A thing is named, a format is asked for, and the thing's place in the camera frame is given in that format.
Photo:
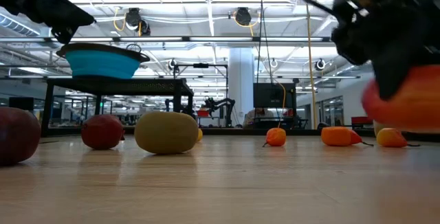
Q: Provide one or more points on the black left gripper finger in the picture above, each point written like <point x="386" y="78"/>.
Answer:
<point x="62" y="11"/>

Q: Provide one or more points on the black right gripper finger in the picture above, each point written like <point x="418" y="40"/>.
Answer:
<point x="392" y="78"/>

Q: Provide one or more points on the orange red mango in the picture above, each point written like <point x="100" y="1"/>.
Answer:
<point x="419" y="103"/>

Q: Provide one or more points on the pointed orange yellow pepper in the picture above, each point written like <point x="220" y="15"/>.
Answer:
<point x="391" y="139"/>

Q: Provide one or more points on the blue grey collapsible colander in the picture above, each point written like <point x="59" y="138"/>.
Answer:
<point x="103" y="64"/>

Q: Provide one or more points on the red chili pepper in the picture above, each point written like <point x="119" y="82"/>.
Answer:
<point x="355" y="137"/>

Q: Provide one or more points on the blocky orange pepper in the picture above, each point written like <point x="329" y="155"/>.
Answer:
<point x="335" y="136"/>

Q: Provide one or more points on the red apple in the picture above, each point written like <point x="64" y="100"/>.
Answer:
<point x="101" y="131"/>

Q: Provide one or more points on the round orange pepper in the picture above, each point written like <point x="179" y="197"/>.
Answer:
<point x="276" y="137"/>

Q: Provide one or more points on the dark red plum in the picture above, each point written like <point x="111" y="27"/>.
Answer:
<point x="17" y="134"/>

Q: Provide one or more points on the small yellow orange pepper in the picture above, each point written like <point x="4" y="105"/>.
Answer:
<point x="200" y="135"/>

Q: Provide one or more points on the black background robot arm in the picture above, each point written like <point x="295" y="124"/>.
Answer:
<point x="168" y="104"/>
<point x="220" y="105"/>

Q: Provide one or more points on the red storage bin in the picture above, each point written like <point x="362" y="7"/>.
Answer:
<point x="357" y="120"/>

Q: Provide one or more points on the black perforated metal rack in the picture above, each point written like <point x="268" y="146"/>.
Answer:
<point x="120" y="86"/>

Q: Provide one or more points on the black background box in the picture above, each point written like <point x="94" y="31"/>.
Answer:
<point x="21" y="103"/>

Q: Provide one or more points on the black monitor on stand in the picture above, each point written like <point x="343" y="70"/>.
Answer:
<point x="275" y="95"/>

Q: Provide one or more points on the person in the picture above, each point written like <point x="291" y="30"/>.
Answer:
<point x="256" y="115"/>

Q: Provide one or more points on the small red bin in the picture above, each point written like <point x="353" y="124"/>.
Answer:
<point x="203" y="113"/>

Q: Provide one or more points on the black background camera frame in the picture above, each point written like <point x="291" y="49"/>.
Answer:
<point x="201" y="65"/>

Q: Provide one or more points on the black aluminium table frame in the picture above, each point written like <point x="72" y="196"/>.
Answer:
<point x="233" y="131"/>

